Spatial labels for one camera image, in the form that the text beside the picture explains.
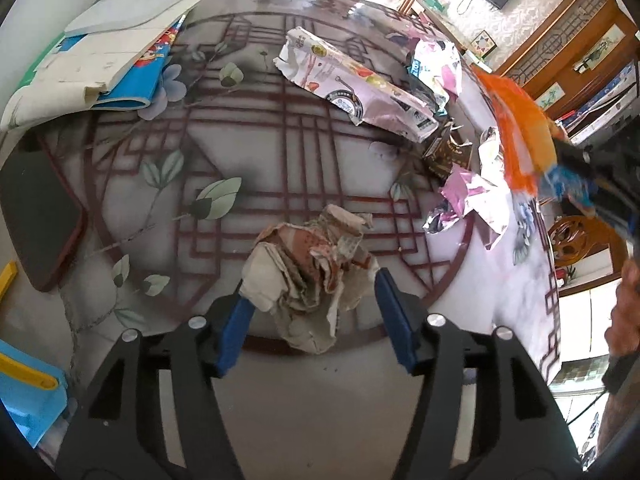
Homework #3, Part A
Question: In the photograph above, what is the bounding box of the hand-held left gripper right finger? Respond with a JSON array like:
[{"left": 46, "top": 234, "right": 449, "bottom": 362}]
[{"left": 374, "top": 266, "right": 586, "bottom": 480}]

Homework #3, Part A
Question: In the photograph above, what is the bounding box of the yellow plastic piece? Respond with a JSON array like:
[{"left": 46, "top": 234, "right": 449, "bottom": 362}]
[{"left": 0, "top": 260, "right": 19, "bottom": 301}]

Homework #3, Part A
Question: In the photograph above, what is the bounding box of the framed plant scroll picture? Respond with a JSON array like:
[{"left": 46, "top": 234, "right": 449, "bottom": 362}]
[
  {"left": 580, "top": 25, "right": 626, "bottom": 68},
  {"left": 537, "top": 82, "right": 568, "bottom": 111}
]

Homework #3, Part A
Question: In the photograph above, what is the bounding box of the framed star pattern picture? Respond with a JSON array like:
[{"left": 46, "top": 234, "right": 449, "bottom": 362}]
[{"left": 470, "top": 30, "right": 498, "bottom": 58}]

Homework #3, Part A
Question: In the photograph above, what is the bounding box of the dark brown gold wrapper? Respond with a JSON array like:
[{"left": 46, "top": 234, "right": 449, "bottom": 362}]
[{"left": 422, "top": 120, "right": 473, "bottom": 181}]

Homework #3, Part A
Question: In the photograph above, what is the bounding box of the wooden chair with carved back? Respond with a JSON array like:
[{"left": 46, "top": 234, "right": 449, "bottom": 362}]
[{"left": 547, "top": 215, "right": 628, "bottom": 288}]

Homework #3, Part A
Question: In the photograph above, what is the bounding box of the stack of white papers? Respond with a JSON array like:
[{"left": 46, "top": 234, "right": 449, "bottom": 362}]
[{"left": 0, "top": 0, "right": 181, "bottom": 133}]

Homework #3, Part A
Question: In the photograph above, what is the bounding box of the wooden television cabinet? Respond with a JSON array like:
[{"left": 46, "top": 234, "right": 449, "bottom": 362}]
[{"left": 410, "top": 0, "right": 496, "bottom": 68}]

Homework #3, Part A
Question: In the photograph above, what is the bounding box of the person's right hand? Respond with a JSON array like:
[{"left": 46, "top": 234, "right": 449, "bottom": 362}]
[{"left": 605, "top": 260, "right": 640, "bottom": 361}]

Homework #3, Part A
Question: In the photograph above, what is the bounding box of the green book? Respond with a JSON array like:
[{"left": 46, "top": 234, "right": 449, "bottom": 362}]
[{"left": 20, "top": 32, "right": 68, "bottom": 91}]

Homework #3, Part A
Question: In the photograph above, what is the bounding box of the brown paper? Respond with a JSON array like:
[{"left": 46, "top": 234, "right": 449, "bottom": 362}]
[{"left": 239, "top": 204, "right": 379, "bottom": 355}]

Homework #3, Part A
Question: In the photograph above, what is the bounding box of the black flat pad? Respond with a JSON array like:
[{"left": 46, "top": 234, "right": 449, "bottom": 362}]
[{"left": 0, "top": 147, "right": 88, "bottom": 293}]

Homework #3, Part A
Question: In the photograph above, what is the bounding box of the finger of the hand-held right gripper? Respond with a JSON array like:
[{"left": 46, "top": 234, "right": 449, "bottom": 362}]
[{"left": 552, "top": 137, "right": 601, "bottom": 181}]

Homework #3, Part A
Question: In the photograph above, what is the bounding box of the blue printed snack wrapper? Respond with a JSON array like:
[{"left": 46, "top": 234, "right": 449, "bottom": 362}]
[{"left": 542, "top": 165, "right": 601, "bottom": 216}]

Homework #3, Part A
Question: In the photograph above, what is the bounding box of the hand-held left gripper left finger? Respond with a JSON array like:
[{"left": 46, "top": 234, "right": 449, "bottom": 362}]
[{"left": 55, "top": 294, "right": 258, "bottom": 480}]

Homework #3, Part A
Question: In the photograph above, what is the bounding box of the orange wrapper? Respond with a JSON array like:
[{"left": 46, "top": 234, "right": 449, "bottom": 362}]
[{"left": 472, "top": 67, "right": 561, "bottom": 196}]

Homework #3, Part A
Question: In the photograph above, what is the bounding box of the blue printed board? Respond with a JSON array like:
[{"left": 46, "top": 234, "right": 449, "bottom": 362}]
[{"left": 565, "top": 67, "right": 633, "bottom": 143}]

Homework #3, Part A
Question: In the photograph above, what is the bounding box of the blue yellow plastic toy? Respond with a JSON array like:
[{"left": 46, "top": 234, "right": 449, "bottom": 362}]
[{"left": 0, "top": 340, "right": 68, "bottom": 448}]

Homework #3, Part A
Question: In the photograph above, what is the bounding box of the pink silver foil wrapper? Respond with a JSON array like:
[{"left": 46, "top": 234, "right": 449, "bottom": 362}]
[{"left": 422, "top": 127, "right": 513, "bottom": 251}]

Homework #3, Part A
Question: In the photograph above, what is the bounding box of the lilac printed food bag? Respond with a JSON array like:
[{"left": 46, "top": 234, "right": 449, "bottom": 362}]
[{"left": 272, "top": 26, "right": 441, "bottom": 143}]

